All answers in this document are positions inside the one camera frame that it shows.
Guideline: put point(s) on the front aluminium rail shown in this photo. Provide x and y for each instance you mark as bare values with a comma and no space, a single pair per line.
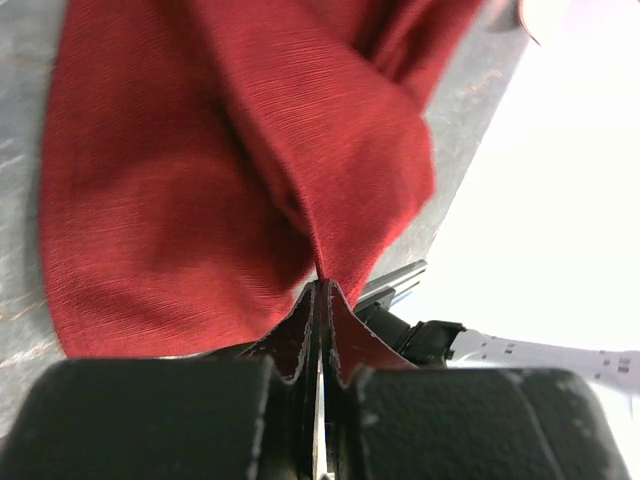
401,281

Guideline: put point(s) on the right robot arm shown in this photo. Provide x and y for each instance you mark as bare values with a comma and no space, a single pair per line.
449,344

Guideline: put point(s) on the dark red cloth napkin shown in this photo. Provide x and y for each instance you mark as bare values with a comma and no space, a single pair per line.
201,158

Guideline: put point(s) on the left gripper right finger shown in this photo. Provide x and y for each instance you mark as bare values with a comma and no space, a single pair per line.
389,419

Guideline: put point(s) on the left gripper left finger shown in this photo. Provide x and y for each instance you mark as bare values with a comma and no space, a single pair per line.
248,416

